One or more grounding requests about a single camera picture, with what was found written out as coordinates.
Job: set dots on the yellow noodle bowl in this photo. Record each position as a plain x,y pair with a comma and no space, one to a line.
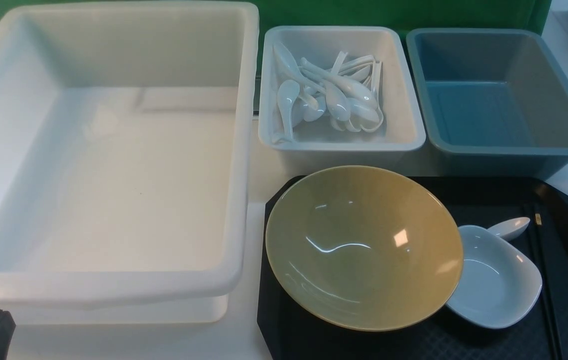
364,248

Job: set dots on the white square side dish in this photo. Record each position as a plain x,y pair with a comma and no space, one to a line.
499,285

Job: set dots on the white ceramic soup spoon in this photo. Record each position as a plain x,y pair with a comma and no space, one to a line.
510,229

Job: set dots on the white spoon centre bowl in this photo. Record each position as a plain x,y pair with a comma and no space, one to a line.
337,103

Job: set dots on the large white plastic tub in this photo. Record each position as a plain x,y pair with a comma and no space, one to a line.
124,159

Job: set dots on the white spoon left upright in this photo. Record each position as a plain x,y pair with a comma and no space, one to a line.
287,94

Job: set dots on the white spoon top left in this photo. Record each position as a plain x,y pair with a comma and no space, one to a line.
287,63

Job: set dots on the small white plastic bin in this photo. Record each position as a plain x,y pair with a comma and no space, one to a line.
370,55

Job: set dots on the white spoon centre long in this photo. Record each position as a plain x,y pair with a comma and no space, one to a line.
350,87

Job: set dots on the green backdrop cloth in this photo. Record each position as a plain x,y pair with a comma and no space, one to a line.
402,16

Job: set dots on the blue-grey plastic bin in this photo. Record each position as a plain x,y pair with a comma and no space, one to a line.
494,101

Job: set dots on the black chopstick pair left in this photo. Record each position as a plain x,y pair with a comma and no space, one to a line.
530,237

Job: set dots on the black chopstick pair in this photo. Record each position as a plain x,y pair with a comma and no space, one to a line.
547,294
530,237

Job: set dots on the black chopstick pair right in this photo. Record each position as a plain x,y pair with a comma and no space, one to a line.
547,294

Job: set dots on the black plastic serving tray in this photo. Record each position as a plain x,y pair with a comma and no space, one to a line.
291,333

